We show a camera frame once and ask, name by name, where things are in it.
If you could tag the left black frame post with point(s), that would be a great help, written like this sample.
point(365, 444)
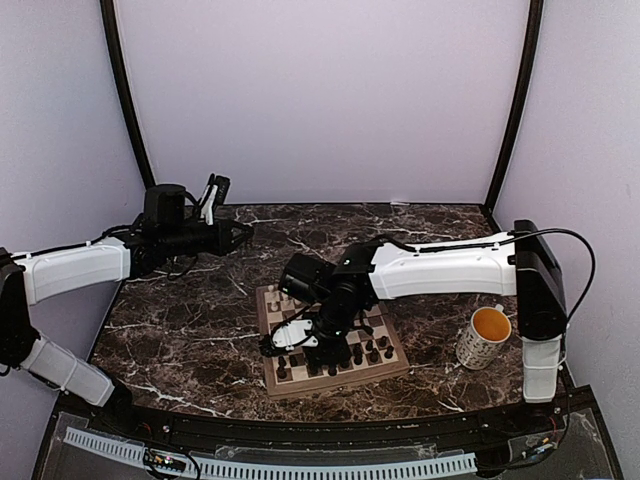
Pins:
point(123, 89)

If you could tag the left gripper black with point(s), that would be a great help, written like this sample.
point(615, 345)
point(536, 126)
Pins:
point(223, 242)

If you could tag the patterned mug yellow inside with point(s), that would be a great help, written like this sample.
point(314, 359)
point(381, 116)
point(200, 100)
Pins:
point(487, 332)

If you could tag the black front rail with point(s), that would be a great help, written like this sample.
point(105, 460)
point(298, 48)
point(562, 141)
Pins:
point(483, 429)

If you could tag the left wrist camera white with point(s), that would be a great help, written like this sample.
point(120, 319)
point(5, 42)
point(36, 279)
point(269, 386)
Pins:
point(214, 194)

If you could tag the white slotted cable duct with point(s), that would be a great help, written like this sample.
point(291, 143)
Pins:
point(259, 463)

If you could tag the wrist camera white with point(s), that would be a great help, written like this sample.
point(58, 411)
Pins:
point(288, 336)
point(214, 194)

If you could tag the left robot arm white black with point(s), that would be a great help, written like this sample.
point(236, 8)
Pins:
point(173, 223)

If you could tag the wooden chess board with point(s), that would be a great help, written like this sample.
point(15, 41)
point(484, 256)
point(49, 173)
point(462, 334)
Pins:
point(371, 325)

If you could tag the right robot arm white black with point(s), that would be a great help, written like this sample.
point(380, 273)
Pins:
point(516, 263)

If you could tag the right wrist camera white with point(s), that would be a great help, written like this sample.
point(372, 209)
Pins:
point(288, 336)

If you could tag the right black frame post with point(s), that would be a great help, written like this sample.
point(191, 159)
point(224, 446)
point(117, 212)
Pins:
point(530, 43)

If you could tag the black frame post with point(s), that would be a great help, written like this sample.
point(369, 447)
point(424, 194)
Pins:
point(123, 89)
point(530, 43)

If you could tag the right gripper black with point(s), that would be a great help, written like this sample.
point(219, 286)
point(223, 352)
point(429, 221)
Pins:
point(339, 354)

